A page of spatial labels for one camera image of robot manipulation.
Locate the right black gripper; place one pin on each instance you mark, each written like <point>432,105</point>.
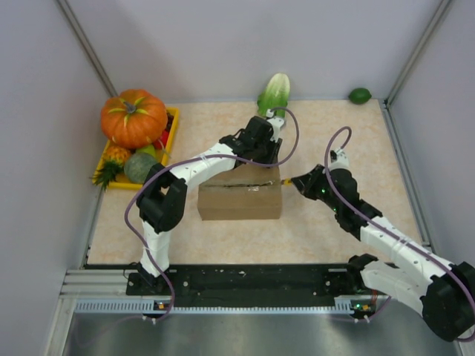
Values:
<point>306,183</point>

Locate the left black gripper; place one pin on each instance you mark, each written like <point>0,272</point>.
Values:
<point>272,148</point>

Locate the brown cardboard express box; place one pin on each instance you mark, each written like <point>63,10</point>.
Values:
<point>248,192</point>

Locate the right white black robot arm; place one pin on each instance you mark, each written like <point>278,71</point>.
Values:
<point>439,291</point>

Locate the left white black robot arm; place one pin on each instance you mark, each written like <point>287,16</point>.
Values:
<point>162,204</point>

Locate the green white cabbage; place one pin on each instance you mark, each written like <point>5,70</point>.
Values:
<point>275,94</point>

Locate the red pepper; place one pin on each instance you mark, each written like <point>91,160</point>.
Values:
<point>161,143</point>

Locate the green lime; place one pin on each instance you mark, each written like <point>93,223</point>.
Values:
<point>359,96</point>

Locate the green pear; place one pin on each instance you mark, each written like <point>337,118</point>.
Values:
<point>149,149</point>

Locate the grey green melon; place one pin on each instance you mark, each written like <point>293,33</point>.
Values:
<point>137,167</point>

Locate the orange pumpkin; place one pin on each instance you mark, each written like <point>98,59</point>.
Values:
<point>133,119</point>

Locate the orange pineapple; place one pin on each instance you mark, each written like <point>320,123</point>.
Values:
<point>113,163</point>

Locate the yellow plastic tray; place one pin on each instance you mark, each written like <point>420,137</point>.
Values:
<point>162,156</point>

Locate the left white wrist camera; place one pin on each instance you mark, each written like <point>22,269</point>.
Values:
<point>277,122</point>

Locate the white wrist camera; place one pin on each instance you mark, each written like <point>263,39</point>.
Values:
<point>277,122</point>
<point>339,160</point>

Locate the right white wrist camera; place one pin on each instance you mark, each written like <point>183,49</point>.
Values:
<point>339,160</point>

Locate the white cable duct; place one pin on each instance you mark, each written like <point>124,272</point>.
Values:
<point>342,306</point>

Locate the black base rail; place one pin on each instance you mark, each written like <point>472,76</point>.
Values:
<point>251,285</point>

